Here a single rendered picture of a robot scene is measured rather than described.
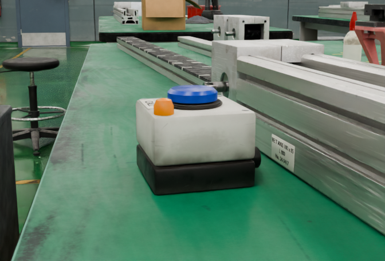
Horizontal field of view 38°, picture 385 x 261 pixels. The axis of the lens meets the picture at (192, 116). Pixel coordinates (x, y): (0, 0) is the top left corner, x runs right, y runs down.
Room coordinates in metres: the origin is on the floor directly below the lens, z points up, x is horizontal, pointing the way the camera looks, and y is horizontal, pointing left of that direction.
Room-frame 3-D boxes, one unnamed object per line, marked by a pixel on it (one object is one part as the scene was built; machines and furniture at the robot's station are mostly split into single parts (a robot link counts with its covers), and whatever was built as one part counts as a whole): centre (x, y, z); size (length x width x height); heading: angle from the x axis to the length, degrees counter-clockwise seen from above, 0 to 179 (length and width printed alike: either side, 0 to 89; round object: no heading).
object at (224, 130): (0.44, -0.01, 0.81); 0.10 x 0.08 x 0.06; 105
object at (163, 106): (0.40, 0.02, 0.85); 0.02 x 0.02 x 0.01
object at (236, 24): (1.62, -0.15, 0.83); 0.11 x 0.10 x 0.10; 104
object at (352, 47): (1.17, -0.33, 0.84); 0.04 x 0.04 x 0.12
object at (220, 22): (1.73, -0.11, 0.83); 0.11 x 0.10 x 0.10; 106
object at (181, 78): (1.25, 0.08, 0.79); 0.96 x 0.04 x 0.03; 15
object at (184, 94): (0.44, 0.00, 0.84); 0.04 x 0.04 x 0.02
